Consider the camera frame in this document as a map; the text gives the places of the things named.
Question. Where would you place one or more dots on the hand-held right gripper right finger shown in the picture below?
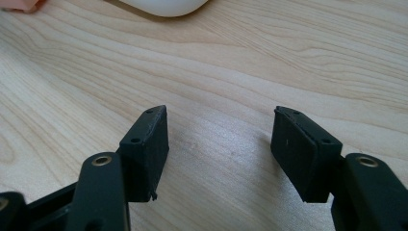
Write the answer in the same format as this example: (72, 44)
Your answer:
(304, 154)

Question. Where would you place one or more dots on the white plastic bin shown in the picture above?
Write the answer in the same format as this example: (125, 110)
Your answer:
(166, 6)

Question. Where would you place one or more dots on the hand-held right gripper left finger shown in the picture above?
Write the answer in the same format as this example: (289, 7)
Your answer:
(144, 154)

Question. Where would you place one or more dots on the salmon toy block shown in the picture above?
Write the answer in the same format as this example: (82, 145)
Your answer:
(22, 5)

